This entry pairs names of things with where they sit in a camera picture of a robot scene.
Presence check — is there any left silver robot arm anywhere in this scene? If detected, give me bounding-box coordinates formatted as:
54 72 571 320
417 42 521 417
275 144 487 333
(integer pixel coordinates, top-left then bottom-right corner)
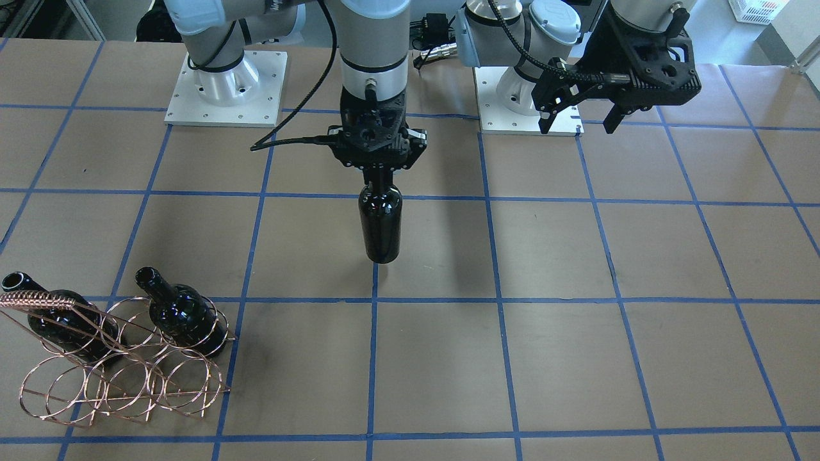
455 1 702 134

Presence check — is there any copper wire wine rack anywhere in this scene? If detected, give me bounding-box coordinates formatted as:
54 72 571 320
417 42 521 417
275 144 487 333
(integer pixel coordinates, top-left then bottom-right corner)
18 297 229 427

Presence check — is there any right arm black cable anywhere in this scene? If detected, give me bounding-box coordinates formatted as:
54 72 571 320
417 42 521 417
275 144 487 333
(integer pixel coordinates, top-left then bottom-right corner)
250 0 359 153

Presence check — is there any white plastic crate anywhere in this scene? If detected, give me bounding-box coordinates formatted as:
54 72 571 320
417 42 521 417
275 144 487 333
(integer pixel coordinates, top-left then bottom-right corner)
727 0 789 26

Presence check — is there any black braided cable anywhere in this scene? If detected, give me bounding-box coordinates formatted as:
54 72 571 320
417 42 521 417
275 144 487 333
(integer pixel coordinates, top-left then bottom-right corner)
487 0 609 84

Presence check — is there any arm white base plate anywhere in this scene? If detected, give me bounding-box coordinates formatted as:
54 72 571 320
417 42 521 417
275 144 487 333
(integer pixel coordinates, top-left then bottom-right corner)
474 67 543 135
165 51 289 129

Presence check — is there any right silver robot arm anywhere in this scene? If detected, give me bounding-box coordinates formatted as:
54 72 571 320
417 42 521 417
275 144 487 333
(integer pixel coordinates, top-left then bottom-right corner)
166 1 427 172

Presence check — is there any dark wine bottle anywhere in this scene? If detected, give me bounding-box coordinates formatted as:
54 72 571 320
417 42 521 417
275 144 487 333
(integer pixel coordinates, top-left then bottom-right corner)
357 166 402 264

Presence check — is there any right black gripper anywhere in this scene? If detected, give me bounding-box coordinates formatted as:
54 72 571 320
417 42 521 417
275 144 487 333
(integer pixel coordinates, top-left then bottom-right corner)
328 88 427 169

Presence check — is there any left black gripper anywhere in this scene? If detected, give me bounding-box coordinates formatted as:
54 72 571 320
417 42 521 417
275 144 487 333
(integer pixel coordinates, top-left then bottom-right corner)
531 6 702 134

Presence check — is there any wine bottle in rack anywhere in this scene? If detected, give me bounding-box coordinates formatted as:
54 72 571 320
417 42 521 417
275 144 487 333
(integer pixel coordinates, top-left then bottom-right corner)
2 271 121 366
135 266 226 358

